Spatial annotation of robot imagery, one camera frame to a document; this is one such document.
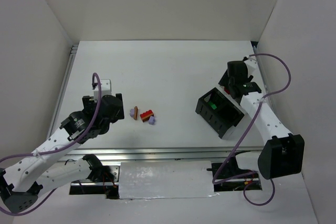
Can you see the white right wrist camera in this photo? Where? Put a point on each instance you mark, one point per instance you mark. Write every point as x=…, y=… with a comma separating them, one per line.
x=251, y=63

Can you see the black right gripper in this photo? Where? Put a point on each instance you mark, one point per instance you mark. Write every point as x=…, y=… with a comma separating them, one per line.
x=225, y=87

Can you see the white taped cover sheet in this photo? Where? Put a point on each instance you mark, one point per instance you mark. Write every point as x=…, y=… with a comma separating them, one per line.
x=166, y=180

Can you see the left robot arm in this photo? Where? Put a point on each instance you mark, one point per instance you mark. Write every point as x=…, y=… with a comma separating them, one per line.
x=23, y=183

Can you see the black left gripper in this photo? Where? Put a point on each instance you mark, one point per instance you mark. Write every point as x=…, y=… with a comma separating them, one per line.
x=118, y=106

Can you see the red brown lego brick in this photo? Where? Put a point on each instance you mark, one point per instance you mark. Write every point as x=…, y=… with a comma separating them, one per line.
x=145, y=116

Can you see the brown flat lego plate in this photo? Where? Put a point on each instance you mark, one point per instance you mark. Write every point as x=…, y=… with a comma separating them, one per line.
x=135, y=116

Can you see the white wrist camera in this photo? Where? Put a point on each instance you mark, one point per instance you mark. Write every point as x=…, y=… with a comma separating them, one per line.
x=106, y=89
x=251, y=63

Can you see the black compartment container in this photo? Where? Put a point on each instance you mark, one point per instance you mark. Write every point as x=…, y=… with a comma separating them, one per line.
x=225, y=119

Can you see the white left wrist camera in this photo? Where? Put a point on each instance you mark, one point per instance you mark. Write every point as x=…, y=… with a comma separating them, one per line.
x=106, y=89

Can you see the aluminium right rail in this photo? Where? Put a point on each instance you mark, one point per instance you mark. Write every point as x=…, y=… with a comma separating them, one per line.
x=260, y=66

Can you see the aluminium front rail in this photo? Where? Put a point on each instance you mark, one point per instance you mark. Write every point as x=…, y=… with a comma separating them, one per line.
x=151, y=154

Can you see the lavender lego brick front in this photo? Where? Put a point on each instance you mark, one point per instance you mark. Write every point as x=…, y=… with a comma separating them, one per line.
x=152, y=120

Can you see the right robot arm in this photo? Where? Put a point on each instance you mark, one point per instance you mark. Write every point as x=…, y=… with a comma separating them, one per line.
x=282, y=154

